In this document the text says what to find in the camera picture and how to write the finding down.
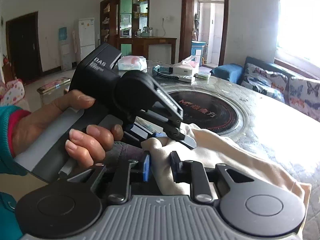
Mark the window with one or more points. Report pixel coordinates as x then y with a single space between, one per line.
300 17

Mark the blue corner sofa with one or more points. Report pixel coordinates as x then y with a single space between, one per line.
227 72

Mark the blue white kids cabinet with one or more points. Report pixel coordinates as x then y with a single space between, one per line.
198 51

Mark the person's left hand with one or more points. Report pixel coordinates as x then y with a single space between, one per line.
50 115

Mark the microwave oven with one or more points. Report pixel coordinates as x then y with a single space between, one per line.
126 32

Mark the polka dot cushion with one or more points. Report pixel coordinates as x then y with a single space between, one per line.
11 92

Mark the dark wooden door frame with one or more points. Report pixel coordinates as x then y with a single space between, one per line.
183 17

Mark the wooden side counter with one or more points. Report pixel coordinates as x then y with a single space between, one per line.
160 45

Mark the wall socket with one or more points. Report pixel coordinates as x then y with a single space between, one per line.
167 19

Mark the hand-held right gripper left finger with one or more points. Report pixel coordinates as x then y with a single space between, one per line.
146 167

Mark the cream garment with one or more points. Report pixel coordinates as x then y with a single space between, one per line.
225 155

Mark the person's teal jacket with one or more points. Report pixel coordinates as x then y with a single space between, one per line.
8 217

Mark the round black induction cooktop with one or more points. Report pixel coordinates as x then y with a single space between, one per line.
215 112

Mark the upright butterfly print pillow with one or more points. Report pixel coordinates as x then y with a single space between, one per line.
306 98

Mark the person's left forearm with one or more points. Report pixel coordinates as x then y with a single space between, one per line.
6 142

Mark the clear plastic food container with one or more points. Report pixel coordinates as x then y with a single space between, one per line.
203 75

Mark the floral storage box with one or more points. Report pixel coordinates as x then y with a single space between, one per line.
53 88

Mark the hanging garment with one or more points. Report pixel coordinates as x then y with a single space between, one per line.
196 26

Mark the grey fuzzy cloth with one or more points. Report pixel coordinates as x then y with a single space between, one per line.
125 152

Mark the water dispenser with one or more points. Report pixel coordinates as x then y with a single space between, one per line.
64 47

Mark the open tissue pack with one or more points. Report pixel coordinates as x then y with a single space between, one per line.
186 67

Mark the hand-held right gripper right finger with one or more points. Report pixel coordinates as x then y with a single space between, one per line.
178 173

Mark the flat butterfly print pillow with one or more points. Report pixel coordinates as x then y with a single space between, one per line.
265 82

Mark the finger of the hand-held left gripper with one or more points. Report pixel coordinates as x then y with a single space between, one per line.
142 130
175 130

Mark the glass pitcher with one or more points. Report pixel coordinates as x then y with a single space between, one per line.
137 33

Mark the closed pink white tissue pack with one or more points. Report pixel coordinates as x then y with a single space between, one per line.
132 63

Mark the wooden shelf cabinet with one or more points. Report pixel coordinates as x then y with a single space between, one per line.
113 12

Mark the white refrigerator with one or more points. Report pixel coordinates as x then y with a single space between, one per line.
86 36

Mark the dark wooden door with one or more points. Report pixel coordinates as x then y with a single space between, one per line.
23 47

